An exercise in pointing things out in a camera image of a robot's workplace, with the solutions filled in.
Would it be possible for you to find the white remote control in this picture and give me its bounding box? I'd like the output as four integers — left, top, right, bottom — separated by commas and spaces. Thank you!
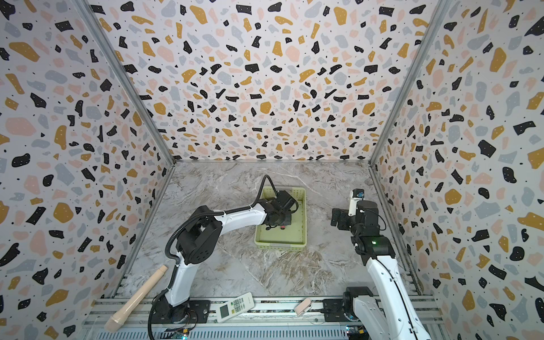
216, 292, 255, 323

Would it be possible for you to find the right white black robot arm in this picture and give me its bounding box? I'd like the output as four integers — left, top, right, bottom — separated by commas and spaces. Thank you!
331, 196, 431, 339

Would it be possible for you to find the light green perforated plastic bin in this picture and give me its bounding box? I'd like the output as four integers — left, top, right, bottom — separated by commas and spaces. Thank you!
254, 186, 307, 252

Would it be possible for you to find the pink eraser block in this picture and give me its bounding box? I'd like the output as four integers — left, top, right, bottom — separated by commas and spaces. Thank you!
293, 297, 313, 317

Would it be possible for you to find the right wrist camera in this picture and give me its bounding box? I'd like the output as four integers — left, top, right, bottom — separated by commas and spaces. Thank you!
348, 188, 365, 216

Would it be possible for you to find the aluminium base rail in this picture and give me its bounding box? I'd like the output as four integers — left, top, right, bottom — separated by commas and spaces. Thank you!
80, 296, 451, 340

